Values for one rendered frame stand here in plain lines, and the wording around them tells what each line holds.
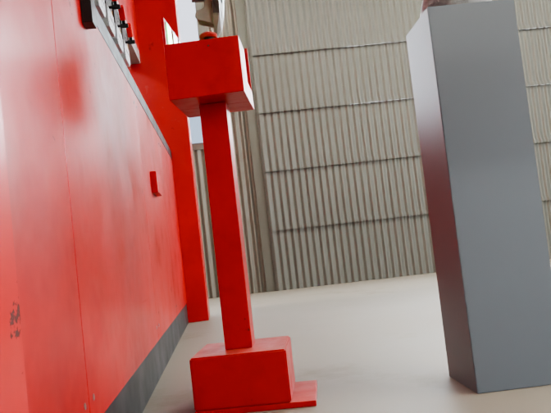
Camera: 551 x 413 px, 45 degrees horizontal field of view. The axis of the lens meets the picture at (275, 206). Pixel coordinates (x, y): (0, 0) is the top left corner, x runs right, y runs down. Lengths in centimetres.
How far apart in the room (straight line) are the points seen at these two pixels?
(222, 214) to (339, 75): 384
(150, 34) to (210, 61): 216
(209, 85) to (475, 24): 56
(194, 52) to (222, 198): 32
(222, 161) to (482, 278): 59
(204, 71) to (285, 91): 373
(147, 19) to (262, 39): 179
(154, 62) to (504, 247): 249
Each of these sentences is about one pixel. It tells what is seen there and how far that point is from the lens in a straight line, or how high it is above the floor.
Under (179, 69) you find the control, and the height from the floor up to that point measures 72.
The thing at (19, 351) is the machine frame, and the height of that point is 29.
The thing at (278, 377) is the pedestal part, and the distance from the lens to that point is 139.
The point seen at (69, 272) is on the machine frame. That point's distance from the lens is 95.
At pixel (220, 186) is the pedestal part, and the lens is 145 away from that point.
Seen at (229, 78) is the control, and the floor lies 69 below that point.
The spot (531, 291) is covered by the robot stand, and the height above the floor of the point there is 19.
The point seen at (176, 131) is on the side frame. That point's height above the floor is 97.
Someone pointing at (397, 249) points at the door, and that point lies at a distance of 511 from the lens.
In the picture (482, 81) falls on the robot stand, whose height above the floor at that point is 61.
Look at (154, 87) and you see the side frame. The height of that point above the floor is 121.
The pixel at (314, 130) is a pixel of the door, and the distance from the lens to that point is 509.
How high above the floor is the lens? 33
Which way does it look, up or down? 3 degrees up
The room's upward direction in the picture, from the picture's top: 6 degrees counter-clockwise
